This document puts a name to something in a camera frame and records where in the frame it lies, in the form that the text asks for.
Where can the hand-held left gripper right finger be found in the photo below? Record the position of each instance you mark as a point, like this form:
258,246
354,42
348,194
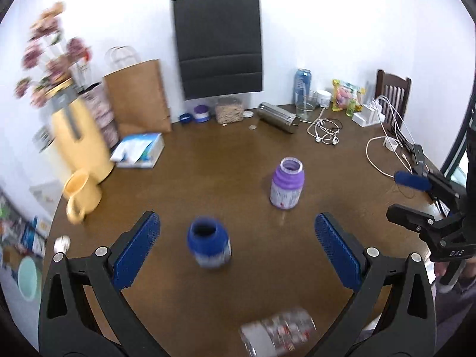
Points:
338,254

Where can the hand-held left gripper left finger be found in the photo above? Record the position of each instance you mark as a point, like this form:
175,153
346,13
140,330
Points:
137,253

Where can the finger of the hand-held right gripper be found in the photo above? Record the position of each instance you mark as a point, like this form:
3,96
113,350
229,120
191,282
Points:
411,180
409,217

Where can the clear plastic cup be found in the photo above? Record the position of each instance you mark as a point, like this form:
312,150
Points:
279,333

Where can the person's right hand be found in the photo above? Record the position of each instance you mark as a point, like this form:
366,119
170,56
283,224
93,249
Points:
441,269

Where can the blue jar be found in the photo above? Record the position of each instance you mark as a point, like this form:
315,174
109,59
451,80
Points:
208,241

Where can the white charger block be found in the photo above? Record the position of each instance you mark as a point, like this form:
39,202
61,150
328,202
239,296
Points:
366,115

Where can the yellow mug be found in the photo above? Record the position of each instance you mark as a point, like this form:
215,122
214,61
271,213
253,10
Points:
83,193

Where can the dark wooden chair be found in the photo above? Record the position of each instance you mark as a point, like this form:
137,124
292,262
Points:
394,85

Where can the white earphones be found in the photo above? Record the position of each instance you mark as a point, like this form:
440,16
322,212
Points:
317,139

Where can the blue white tissue box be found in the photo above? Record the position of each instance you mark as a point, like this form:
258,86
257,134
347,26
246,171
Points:
143,148

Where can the colourful snack packet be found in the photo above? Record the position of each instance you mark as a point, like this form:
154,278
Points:
346,96

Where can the pile of colourful boxes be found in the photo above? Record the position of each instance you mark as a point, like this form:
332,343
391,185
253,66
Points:
29,238

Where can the teal bowl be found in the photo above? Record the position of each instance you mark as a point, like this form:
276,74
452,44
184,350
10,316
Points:
29,279

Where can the small white jar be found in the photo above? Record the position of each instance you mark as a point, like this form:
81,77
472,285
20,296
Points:
324,99

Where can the yellow vase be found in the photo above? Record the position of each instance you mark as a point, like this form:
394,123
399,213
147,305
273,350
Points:
74,145

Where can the clear drinking glass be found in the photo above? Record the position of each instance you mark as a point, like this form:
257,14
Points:
306,110

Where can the blue lid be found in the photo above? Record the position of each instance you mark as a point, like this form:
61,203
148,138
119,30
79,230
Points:
186,118

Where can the blue drink can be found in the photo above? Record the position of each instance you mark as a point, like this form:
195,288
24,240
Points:
302,81

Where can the steel canister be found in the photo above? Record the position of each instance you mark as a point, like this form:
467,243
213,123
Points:
277,117

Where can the floral patterned box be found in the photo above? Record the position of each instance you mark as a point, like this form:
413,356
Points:
98,108

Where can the brown paper bag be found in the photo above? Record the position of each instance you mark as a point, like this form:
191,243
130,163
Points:
137,96

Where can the glass jar of grains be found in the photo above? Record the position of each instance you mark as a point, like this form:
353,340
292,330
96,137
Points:
228,111

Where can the pink flower bouquet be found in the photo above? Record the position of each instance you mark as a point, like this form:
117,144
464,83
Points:
55,67

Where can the black paper bag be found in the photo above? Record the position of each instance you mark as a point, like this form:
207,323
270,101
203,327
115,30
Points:
219,44

